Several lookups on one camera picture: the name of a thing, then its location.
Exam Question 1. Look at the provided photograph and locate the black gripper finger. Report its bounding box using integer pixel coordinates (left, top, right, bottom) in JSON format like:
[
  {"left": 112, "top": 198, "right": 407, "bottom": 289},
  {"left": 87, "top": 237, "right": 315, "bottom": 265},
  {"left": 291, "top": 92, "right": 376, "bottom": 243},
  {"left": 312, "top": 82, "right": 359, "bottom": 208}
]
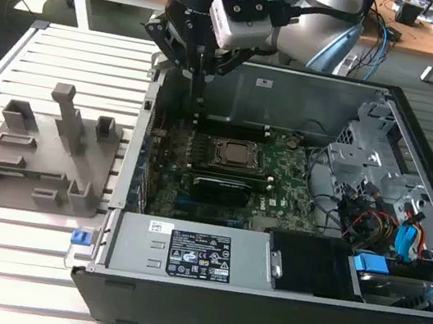
[
  {"left": 130, "top": 11, "right": 213, "bottom": 127},
  {"left": 194, "top": 41, "right": 258, "bottom": 135}
]

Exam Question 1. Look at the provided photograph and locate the black RAM slot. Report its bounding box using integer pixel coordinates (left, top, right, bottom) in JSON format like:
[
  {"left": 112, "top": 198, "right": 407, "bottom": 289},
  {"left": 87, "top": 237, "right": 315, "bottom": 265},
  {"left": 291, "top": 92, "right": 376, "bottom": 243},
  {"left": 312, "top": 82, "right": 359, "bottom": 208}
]
[
  {"left": 193, "top": 119, "right": 271, "bottom": 146},
  {"left": 186, "top": 158, "right": 275, "bottom": 194}
]

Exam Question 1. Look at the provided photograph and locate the metal socket cover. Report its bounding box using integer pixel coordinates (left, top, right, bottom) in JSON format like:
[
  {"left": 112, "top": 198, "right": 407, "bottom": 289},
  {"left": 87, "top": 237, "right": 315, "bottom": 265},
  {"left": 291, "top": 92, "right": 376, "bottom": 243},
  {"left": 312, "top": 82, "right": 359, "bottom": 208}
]
[{"left": 204, "top": 133, "right": 267, "bottom": 176}]

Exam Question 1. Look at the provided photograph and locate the silver CPU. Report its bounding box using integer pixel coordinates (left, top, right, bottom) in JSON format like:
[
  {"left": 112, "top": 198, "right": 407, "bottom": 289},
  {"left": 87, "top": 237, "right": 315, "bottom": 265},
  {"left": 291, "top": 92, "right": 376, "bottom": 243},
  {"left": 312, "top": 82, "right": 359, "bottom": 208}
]
[{"left": 216, "top": 139, "right": 261, "bottom": 168}]

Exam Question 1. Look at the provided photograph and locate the green motherboard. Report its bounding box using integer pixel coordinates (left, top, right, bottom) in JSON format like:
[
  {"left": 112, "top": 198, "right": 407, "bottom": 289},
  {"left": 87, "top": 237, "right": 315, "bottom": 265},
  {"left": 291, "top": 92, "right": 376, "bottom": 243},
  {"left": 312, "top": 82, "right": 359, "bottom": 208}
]
[{"left": 137, "top": 112, "right": 329, "bottom": 242}]

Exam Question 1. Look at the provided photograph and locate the black graphics card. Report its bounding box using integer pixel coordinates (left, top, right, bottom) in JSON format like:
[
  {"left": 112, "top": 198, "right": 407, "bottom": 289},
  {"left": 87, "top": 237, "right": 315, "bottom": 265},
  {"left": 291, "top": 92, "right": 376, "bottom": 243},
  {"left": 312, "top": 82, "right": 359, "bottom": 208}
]
[{"left": 188, "top": 172, "right": 252, "bottom": 209}]

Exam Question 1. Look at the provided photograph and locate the metal drive cage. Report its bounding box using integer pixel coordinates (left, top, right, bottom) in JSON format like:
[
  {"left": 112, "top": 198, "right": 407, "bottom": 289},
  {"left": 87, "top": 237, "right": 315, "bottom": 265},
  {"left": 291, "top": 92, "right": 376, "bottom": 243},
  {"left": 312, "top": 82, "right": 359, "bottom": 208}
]
[{"left": 318, "top": 94, "right": 433, "bottom": 216}]

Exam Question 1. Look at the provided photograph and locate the grey parts rack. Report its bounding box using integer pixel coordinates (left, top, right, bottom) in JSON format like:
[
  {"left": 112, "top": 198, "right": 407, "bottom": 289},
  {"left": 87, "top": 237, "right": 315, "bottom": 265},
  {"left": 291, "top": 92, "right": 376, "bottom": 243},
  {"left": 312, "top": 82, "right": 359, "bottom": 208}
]
[{"left": 0, "top": 71, "right": 131, "bottom": 228}]

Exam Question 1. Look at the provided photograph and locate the small black box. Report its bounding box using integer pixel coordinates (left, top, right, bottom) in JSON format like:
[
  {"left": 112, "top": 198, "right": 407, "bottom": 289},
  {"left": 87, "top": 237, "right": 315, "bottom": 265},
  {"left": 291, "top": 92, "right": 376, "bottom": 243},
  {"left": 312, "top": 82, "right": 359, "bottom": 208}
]
[{"left": 393, "top": 0, "right": 425, "bottom": 26}]

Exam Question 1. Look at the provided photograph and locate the grey power supply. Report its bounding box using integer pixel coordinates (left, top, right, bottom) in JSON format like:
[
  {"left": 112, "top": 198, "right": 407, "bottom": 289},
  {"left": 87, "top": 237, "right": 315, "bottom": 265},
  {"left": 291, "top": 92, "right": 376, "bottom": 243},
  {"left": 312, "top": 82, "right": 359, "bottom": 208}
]
[{"left": 101, "top": 207, "right": 286, "bottom": 298}]

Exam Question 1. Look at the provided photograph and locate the blue case latch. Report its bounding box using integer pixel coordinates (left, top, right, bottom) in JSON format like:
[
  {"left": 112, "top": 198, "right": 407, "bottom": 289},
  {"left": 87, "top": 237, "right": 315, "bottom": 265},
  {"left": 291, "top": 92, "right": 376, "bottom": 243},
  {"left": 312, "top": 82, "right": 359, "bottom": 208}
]
[{"left": 69, "top": 229, "right": 89, "bottom": 248}]

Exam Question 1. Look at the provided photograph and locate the hard disk in blue carrier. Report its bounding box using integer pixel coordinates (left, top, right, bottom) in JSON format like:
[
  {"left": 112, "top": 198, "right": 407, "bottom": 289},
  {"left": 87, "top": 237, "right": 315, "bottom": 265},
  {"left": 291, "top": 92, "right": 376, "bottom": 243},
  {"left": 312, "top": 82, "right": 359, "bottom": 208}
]
[{"left": 340, "top": 249, "right": 433, "bottom": 316}]

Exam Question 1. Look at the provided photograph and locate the black open PC case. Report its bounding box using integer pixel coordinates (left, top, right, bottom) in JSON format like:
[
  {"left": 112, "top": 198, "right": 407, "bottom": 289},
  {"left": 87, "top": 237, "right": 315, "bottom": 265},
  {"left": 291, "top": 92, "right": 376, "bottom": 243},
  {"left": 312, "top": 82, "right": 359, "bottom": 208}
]
[{"left": 56, "top": 35, "right": 433, "bottom": 324}]

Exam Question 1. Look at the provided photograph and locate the blue hanging cable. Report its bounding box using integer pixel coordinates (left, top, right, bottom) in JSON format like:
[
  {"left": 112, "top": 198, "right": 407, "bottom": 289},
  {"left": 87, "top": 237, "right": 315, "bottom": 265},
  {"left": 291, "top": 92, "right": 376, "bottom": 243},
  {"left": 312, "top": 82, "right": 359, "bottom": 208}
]
[{"left": 367, "top": 21, "right": 393, "bottom": 83}]

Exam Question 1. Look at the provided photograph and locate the red yellow wire bundle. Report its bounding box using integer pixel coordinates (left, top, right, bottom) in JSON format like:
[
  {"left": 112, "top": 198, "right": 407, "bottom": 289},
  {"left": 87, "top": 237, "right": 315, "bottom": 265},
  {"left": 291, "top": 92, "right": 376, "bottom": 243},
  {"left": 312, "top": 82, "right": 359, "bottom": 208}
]
[{"left": 353, "top": 208, "right": 399, "bottom": 243}]

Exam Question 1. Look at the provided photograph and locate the blue flat wire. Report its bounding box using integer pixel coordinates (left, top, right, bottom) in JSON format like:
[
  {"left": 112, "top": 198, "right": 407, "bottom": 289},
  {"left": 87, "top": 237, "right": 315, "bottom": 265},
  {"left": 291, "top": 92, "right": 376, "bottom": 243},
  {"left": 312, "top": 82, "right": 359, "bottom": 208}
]
[{"left": 392, "top": 223, "right": 421, "bottom": 265}]

